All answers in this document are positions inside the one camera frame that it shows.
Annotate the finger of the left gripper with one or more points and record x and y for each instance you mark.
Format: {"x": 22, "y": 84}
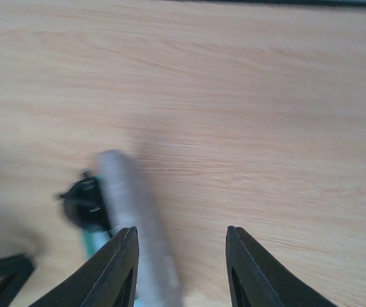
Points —
{"x": 14, "y": 272}

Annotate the grey glasses case green lining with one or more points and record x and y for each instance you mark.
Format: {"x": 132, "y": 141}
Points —
{"x": 129, "y": 202}

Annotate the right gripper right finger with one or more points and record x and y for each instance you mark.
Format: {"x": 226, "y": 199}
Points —
{"x": 257, "y": 278}

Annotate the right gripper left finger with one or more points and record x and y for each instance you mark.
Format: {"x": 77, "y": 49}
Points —
{"x": 108, "y": 278}

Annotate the dark aviator sunglasses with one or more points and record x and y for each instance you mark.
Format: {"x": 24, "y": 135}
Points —
{"x": 83, "y": 204}

